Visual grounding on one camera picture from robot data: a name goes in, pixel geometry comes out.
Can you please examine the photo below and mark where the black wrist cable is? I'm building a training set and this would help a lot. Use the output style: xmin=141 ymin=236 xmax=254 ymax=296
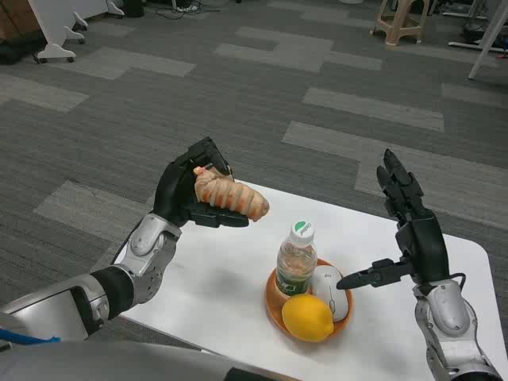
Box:
xmin=448 ymin=271 xmax=466 ymax=294

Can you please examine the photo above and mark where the white computer mouse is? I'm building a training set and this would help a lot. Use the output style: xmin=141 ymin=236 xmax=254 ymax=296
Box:
xmin=310 ymin=265 xmax=348 ymax=322

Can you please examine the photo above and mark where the clear plastic water bottle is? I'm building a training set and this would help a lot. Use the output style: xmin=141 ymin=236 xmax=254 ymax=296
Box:
xmin=275 ymin=221 xmax=319 ymax=299

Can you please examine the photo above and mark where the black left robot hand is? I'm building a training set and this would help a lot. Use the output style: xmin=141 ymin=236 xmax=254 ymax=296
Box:
xmin=152 ymin=137 xmax=250 ymax=229

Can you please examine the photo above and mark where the white desk leg frame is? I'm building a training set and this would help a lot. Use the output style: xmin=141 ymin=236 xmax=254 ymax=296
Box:
xmin=448 ymin=0 xmax=508 ymax=81

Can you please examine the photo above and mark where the brown cardboard box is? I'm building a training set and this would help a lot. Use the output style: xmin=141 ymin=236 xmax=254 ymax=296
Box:
xmin=0 ymin=0 xmax=40 ymax=40

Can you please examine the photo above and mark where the yellow lemon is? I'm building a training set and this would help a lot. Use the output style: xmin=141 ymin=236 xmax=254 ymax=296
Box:
xmin=281 ymin=294 xmax=335 ymax=343

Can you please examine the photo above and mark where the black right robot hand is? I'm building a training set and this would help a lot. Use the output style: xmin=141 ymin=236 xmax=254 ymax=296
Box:
xmin=336 ymin=148 xmax=452 ymax=291

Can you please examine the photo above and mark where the white wheeled board stand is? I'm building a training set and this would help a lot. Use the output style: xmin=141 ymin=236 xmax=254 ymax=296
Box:
xmin=27 ymin=0 xmax=89 ymax=64
xmin=73 ymin=0 xmax=126 ymax=19

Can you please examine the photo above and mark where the blue cable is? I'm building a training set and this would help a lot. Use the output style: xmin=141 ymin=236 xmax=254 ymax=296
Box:
xmin=0 ymin=325 xmax=63 ymax=344

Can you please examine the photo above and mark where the beige plastic stool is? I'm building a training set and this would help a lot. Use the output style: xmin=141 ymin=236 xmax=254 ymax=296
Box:
xmin=369 ymin=0 xmax=431 ymax=47

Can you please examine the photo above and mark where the twisted bread roll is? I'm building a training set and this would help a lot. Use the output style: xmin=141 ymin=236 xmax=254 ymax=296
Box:
xmin=192 ymin=165 xmax=271 ymax=223

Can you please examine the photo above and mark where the orange round plate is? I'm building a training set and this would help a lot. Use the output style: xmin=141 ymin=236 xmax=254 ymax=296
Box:
xmin=264 ymin=257 xmax=355 ymax=342

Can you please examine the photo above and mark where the silver robot chest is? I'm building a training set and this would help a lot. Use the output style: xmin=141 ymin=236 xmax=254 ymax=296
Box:
xmin=0 ymin=313 xmax=314 ymax=381

